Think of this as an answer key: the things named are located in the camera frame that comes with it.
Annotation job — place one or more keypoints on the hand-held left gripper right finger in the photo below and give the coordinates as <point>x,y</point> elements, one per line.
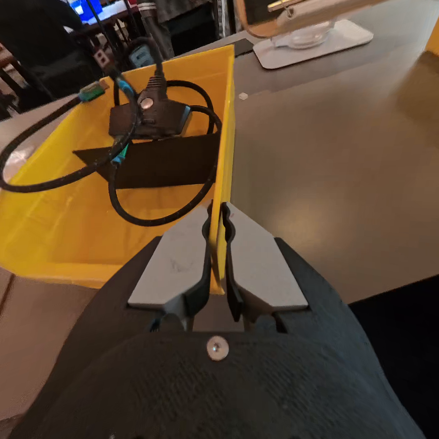
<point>264,271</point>

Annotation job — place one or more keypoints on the black hdmi switch box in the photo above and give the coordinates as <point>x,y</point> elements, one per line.
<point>161,116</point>

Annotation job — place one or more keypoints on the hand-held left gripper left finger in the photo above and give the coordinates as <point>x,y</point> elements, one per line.
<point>171,267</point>

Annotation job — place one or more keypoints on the black office chair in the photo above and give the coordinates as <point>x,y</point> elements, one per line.
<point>34,41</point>

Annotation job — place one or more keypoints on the white monitor stand base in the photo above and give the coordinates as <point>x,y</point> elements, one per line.
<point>343,37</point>

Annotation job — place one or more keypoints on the black bin divider panel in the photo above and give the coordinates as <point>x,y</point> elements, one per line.
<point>171,161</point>

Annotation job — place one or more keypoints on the clear plastic bag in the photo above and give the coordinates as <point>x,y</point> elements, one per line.
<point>20,157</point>

